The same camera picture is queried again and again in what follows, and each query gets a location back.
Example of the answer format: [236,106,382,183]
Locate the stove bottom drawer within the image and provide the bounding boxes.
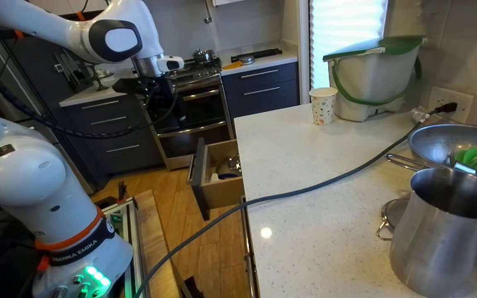
[157,123,235,159]

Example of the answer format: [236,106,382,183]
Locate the tall steel pitcher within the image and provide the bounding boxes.
[389,167,477,298]

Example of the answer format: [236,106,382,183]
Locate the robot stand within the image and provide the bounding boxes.
[96,189,182,298]

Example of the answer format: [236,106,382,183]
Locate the black tray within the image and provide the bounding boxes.
[242,48,284,63]

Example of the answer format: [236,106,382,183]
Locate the grey cable with black plug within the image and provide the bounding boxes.
[133,102,458,298]

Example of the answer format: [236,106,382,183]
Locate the wooden drawer with dark front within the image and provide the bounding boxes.
[186,138,246,221]

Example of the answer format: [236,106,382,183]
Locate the steel pot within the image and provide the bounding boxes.
[193,49,216,65]

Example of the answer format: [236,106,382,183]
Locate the steel strainer handle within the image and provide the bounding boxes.
[385,153,431,172]

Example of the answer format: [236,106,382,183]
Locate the window blind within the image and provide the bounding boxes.
[309,0,389,90]

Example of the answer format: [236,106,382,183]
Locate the dark blue drawer cabinet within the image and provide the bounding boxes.
[221,61,300,120]
[62,94,165,175]

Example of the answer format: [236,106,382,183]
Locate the white wall socket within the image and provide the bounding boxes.
[427,86,475,124]

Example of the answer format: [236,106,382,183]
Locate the steel stove with oven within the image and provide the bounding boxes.
[151,57,236,171]

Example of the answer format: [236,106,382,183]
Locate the oven door handle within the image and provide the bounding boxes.
[182,89,220,101]

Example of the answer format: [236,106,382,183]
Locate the small crumpled packet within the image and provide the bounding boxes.
[410,106,430,124]

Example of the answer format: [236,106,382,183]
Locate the large steel bowl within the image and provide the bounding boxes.
[407,123,477,179]

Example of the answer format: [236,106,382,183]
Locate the steel pan with handle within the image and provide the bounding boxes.
[376,193,414,241]

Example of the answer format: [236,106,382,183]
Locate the metal bar handle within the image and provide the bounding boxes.
[240,196,260,298]

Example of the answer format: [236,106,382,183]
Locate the white bin with green lid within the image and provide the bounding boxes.
[323,35,428,123]

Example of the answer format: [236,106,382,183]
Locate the wall knife rack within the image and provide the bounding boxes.
[54,49,95,92]

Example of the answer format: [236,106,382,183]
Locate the oven door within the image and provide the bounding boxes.
[154,85,229,134]

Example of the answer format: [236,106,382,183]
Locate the speckled paper cup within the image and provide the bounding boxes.
[309,87,339,126]

